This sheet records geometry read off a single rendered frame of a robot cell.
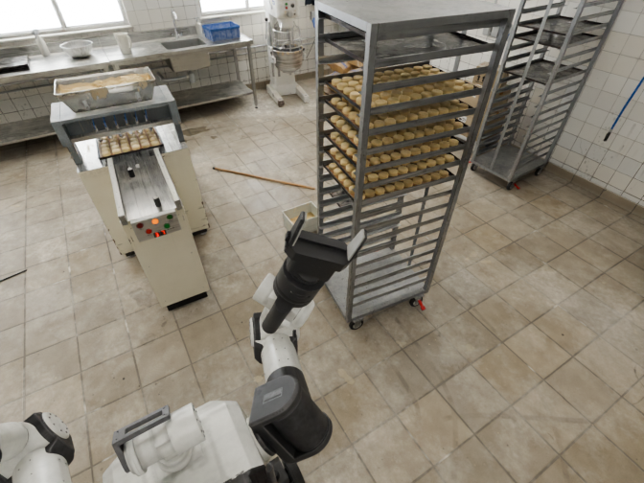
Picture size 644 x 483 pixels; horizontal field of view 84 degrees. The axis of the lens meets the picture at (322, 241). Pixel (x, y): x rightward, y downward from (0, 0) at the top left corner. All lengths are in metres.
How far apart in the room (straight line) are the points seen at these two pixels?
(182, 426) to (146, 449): 0.06
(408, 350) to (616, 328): 1.46
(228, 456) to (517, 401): 2.02
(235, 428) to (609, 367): 2.53
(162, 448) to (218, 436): 0.12
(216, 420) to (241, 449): 0.08
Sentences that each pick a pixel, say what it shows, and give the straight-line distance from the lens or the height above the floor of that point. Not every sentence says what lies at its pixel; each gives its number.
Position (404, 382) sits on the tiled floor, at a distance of 2.38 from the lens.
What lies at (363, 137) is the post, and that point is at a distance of 1.54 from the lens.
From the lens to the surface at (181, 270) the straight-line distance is 2.54.
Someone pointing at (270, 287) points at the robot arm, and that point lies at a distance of 0.75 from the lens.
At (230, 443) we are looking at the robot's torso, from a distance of 0.78.
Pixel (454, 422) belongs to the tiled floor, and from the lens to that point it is 2.36.
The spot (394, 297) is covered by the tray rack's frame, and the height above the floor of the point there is 0.15.
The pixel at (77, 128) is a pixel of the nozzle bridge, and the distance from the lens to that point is 2.84.
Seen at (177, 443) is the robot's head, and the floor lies 1.47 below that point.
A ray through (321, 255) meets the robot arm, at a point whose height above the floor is 1.66.
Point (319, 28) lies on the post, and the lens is 1.82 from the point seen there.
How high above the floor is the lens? 2.09
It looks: 42 degrees down
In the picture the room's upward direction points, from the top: straight up
